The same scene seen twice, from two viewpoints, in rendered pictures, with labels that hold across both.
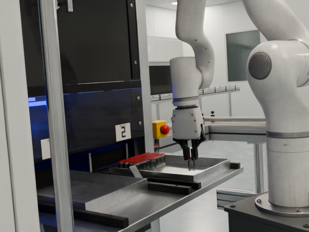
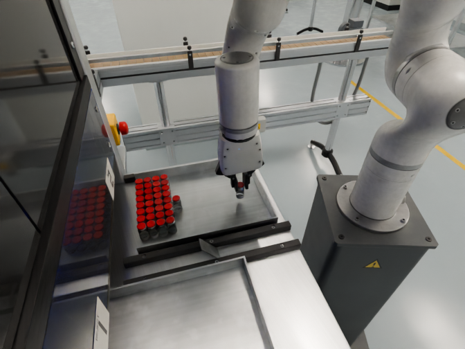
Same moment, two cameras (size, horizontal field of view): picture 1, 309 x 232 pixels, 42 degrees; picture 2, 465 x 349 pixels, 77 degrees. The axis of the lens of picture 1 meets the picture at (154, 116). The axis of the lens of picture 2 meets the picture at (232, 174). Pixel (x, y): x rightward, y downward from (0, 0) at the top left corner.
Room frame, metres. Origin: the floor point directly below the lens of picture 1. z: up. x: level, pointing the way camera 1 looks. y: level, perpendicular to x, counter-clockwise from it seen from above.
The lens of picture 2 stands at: (0.99, 0.32, 1.47)
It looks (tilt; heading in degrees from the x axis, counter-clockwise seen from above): 42 degrees down; 309
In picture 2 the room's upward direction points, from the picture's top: straight up
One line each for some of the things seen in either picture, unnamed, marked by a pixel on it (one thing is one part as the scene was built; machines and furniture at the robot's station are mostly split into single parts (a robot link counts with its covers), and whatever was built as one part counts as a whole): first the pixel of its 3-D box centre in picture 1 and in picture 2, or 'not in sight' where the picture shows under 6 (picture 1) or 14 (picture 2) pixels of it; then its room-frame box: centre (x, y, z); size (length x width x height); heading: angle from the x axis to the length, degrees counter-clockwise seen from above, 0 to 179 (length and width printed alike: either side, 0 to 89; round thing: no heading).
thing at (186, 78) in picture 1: (185, 77); (237, 88); (1.32, -0.11, 1.21); 0.09 x 0.08 x 0.13; 131
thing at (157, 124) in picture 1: (155, 129); (105, 130); (1.73, 0.00, 0.99); 0.08 x 0.07 x 0.07; 54
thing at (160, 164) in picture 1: (150, 164); (167, 202); (1.45, 0.03, 0.90); 0.18 x 0.02 x 0.05; 144
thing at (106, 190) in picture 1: (76, 189); (175, 344); (1.18, 0.25, 0.90); 0.34 x 0.26 x 0.04; 54
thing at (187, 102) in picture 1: (185, 102); (237, 125); (1.32, -0.10, 1.13); 0.09 x 0.08 x 0.03; 54
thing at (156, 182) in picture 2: (145, 163); (159, 203); (1.46, 0.05, 0.90); 0.18 x 0.02 x 0.05; 144
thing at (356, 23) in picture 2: not in sight; (356, 32); (1.62, -1.72, 0.90); 0.28 x 0.12 x 0.14; 144
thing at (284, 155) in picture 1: (291, 170); (382, 182); (1.03, -0.35, 0.95); 0.19 x 0.19 x 0.18
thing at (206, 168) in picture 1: (170, 167); (201, 197); (1.40, -0.04, 0.90); 0.34 x 0.26 x 0.04; 54
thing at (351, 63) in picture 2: not in sight; (338, 111); (1.53, -1.49, 0.46); 0.09 x 0.09 x 0.77; 54
